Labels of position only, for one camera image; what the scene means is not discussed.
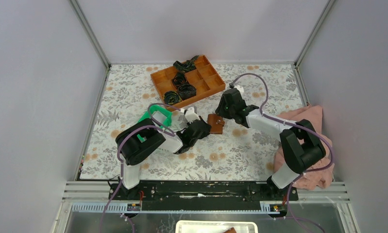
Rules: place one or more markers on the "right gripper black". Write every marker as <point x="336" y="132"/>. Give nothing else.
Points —
<point x="220" y="111"/>

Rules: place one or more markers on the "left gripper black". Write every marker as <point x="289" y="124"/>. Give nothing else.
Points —
<point x="205" y="134"/>

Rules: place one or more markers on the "brown leather card holder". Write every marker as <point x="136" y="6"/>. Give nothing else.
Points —
<point x="216" y="122"/>

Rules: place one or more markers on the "green plastic card box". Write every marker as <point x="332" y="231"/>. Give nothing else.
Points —
<point x="160" y="114"/>

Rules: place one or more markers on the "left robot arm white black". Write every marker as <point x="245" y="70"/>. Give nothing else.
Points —
<point x="150" y="134"/>

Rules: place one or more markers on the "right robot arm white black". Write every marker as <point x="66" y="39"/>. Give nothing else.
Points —
<point x="301" y="145"/>

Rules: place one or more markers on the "orange wooden compartment tray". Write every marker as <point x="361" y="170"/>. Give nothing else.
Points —
<point x="204" y="78"/>

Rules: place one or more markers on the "black items in tray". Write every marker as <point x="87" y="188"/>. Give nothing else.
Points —
<point x="182" y="85"/>

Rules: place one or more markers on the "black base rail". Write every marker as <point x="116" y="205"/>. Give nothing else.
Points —
<point x="203" y="196"/>

